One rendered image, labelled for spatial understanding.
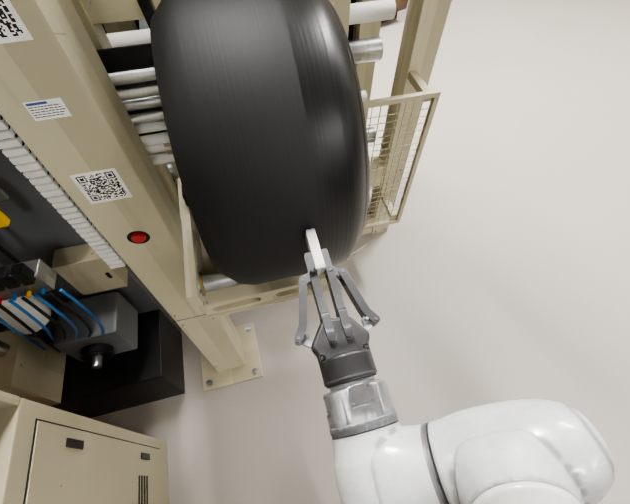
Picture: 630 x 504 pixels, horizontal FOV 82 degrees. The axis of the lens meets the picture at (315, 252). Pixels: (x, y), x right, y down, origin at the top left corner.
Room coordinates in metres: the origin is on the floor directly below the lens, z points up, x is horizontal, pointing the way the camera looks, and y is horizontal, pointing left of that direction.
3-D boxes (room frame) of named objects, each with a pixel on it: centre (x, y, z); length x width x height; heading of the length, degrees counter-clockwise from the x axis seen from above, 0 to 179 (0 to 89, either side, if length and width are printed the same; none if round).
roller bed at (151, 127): (0.92, 0.47, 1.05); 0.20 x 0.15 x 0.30; 105
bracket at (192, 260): (0.56, 0.33, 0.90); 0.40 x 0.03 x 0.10; 15
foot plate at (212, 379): (0.52, 0.40, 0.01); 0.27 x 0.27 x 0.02; 15
